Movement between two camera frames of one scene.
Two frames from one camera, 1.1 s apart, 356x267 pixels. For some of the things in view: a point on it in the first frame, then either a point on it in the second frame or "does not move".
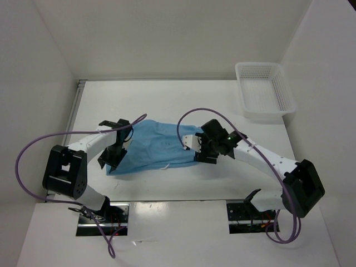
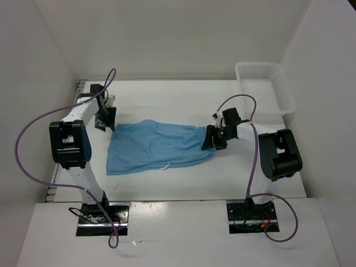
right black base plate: [242, 219] does not move
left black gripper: [113, 162] → [108, 123]
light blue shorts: [153, 145] does not move
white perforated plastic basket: [265, 93] does not move
